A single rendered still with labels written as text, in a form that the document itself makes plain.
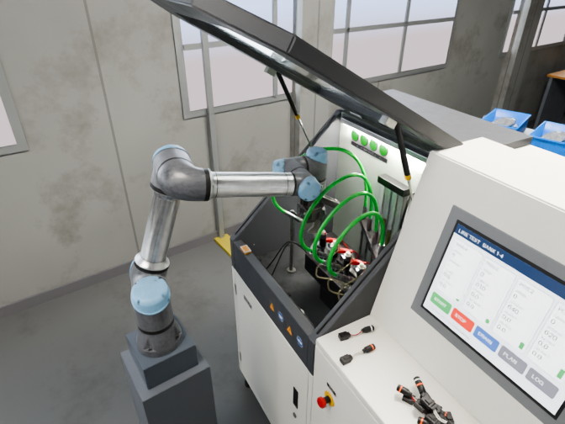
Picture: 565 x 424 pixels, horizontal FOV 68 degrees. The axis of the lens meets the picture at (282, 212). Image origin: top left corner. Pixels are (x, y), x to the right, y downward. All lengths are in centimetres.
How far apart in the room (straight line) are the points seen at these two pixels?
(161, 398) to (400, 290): 86
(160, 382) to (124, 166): 178
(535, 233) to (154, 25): 239
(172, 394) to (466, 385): 92
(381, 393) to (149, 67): 231
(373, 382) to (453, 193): 57
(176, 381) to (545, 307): 111
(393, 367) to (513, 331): 37
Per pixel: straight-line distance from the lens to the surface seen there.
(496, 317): 119
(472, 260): 120
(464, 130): 163
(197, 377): 158
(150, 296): 138
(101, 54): 281
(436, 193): 126
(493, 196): 116
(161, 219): 137
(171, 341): 148
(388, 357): 138
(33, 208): 300
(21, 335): 318
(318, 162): 144
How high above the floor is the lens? 201
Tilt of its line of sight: 31 degrees down
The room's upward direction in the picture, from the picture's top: straight up
